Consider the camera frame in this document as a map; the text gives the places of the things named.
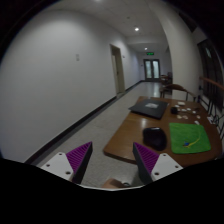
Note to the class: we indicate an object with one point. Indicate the wooden stair railing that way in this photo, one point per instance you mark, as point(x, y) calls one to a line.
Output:
point(212, 98)

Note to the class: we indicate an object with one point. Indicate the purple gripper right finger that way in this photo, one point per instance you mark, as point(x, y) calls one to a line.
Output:
point(153, 166)

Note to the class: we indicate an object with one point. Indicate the green exit sign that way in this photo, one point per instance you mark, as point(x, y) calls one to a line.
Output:
point(150, 53)

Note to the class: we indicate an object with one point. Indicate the black computer mouse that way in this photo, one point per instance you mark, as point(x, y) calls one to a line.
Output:
point(155, 137)

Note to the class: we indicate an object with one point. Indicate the side doorway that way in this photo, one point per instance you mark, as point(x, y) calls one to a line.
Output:
point(118, 69)

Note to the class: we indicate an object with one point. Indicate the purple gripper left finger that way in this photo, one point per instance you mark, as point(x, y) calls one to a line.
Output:
point(70, 166)

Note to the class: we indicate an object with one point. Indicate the black laptop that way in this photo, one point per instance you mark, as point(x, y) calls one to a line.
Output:
point(149, 107)

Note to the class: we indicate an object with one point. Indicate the small black box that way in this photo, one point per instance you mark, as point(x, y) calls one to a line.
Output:
point(174, 110)

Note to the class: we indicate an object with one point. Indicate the white small item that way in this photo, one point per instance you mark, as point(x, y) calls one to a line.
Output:
point(181, 103)

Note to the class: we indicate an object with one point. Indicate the wooden chair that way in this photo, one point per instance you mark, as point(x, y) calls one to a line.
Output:
point(176, 87)

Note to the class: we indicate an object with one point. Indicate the double glass door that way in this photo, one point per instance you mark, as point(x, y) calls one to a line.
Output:
point(152, 70)

